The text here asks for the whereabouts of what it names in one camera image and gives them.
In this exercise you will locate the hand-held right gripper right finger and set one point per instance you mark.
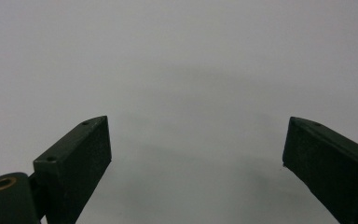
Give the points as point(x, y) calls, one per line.
point(332, 168)

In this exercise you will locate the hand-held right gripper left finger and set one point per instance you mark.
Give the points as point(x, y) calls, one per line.
point(74, 165)

